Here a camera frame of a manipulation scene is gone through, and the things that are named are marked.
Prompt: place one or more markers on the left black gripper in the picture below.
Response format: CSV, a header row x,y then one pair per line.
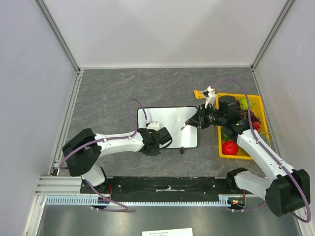
x,y
155,152

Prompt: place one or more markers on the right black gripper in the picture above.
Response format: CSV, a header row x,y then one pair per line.
x,y
201,117

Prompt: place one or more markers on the white whiteboard black frame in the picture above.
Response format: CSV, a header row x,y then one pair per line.
x,y
172,118

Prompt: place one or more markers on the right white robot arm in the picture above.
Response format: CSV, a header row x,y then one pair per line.
x,y
284,189

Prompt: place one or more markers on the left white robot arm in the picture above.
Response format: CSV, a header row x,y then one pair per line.
x,y
83,150

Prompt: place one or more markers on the yellow candy packet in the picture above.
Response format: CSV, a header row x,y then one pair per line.
x,y
198,94

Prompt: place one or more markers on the green lime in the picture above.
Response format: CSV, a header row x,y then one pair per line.
x,y
225,134

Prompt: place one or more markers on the red tomato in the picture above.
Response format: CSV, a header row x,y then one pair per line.
x,y
229,148

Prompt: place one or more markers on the purple grape bunch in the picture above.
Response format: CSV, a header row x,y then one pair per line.
x,y
239,105

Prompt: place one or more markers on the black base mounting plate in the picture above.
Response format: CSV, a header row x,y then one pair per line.
x,y
167,189

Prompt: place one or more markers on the green pear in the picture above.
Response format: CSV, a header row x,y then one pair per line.
x,y
245,104

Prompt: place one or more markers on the red cherries cluster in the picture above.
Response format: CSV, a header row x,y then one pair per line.
x,y
255,121

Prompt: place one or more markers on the yellow plastic fruit tray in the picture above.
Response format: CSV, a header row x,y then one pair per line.
x,y
258,110

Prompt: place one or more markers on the white paper label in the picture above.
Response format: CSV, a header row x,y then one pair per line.
x,y
172,232

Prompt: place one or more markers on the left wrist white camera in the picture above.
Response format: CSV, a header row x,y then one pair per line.
x,y
153,125

